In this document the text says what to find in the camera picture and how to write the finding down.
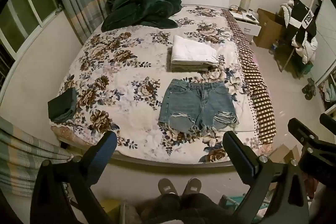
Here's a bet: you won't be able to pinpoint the pair of dark floor slippers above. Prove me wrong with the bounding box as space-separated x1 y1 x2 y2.
301 78 317 101

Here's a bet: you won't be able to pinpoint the window frame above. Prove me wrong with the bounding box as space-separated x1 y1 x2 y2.
0 0 63 58

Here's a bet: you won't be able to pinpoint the dark green quilt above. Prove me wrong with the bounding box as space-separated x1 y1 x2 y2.
101 0 182 32

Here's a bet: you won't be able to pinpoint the teal plastic crate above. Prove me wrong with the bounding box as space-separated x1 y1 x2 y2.
219 195 269 212

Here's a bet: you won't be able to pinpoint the white nightstand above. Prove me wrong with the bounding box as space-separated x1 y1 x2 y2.
228 7 262 43

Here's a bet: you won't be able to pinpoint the folded dark green pants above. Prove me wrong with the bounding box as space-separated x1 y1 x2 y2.
47 88 78 123

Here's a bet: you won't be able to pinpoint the white puffy jacket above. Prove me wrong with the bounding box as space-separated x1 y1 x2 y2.
291 30 318 65

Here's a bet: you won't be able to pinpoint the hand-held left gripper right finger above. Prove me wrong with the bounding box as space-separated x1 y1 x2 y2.
223 131 310 224

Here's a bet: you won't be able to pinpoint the brown cardboard box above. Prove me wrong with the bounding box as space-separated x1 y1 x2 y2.
253 8 289 49

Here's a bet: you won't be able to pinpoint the floral bed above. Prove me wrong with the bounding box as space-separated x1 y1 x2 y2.
50 4 263 164

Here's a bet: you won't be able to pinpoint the person's grey slipper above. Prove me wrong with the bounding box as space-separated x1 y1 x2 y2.
157 178 179 198
181 178 202 196

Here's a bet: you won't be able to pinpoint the pale jar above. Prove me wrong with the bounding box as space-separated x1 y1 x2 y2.
240 0 252 13

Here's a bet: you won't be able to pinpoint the green storage box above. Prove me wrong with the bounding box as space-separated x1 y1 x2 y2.
299 61 314 76

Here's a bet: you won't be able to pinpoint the brown checked bedsheet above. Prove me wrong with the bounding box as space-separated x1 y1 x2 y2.
222 9 277 146

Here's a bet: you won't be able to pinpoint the folded white pants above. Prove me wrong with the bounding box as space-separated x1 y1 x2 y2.
170 35 219 73

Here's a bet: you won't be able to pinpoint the black and white jacket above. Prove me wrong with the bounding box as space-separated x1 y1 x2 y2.
285 0 318 49

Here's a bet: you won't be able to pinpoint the person's dark trouser legs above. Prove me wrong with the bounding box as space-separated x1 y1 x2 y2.
139 193 237 224

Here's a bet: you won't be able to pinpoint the person's grey right slipper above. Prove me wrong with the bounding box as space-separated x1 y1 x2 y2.
181 178 202 196

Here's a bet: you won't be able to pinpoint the blue denim shorts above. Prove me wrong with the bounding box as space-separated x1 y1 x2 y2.
157 79 240 136

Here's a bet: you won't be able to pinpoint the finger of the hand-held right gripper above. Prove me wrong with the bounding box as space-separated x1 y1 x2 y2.
287 118 326 151
319 113 336 132

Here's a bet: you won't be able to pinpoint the person's grey left slipper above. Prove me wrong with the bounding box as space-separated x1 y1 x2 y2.
157 178 179 198

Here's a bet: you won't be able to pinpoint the flat cardboard piece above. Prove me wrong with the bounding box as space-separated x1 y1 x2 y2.
268 144 301 165

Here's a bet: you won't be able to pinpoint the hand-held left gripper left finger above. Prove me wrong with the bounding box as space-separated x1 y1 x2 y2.
30 131 118 224

